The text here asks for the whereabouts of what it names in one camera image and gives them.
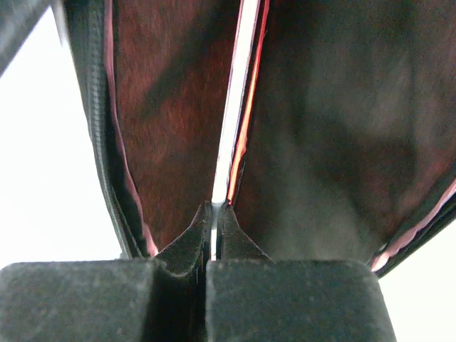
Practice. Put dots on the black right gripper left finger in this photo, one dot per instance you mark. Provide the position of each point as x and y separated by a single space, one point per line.
157 299

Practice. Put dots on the pink racket bag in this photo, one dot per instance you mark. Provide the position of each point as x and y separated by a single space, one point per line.
351 142

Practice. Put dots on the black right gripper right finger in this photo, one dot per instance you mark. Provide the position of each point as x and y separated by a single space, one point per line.
249 298

